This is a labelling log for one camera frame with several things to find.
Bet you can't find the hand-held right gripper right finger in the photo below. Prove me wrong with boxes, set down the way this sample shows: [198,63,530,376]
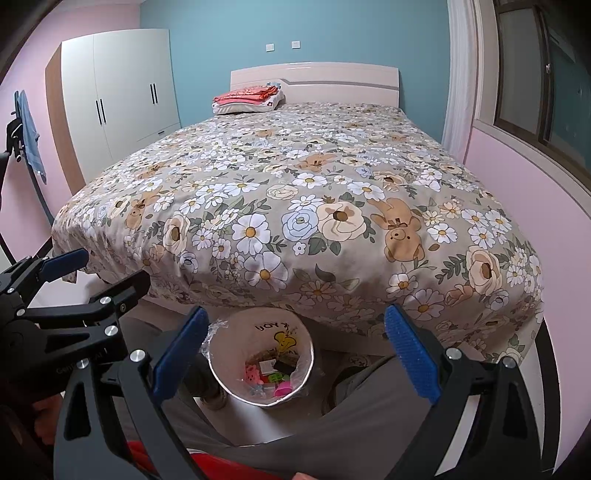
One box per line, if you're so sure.
[383,302,542,480]

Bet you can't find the white bed headboard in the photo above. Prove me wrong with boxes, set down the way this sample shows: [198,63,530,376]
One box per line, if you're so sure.
[230,61,400,108]

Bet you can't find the dark framed window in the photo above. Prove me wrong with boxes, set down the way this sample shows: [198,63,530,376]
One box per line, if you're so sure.
[492,0,591,174]

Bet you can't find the clear plastic bin liner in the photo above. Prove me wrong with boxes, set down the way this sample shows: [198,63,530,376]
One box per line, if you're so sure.
[201,320,229,358]

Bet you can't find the white wardrobe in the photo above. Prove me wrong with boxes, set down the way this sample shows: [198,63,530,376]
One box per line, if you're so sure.
[45,28,182,183]

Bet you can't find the blue towel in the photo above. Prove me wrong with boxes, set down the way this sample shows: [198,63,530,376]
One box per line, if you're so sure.
[14,90,48,185]

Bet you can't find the white moulded wall trim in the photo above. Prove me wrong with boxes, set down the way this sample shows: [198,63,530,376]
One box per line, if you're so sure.
[441,0,478,162]

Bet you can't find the folded red cloth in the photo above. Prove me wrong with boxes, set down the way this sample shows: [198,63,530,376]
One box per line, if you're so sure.
[212,85,278,106]

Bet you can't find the person's grey trousers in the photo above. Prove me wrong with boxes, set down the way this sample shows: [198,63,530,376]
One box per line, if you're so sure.
[108,318,462,480]

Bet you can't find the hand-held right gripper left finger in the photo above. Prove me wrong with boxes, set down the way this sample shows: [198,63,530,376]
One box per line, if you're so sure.
[52,306,210,480]

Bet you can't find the black metal stand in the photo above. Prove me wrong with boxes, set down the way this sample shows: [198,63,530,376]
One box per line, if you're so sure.
[0,92,55,264]

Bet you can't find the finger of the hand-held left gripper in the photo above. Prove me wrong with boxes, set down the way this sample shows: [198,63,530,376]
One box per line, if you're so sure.
[15,270,153,340]
[0,247,90,297]

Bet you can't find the folded red clothes on pillow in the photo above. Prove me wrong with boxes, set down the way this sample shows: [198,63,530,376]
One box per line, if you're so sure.
[212,90,284,115]

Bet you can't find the white waste bin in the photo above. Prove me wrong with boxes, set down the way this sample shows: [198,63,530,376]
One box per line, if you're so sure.
[204,308,315,409]

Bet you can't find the floral bed blanket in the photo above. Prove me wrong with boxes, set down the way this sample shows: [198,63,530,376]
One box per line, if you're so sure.
[51,102,544,365]

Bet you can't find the person's red jacket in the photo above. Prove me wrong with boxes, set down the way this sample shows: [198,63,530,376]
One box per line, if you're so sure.
[0,401,296,480]

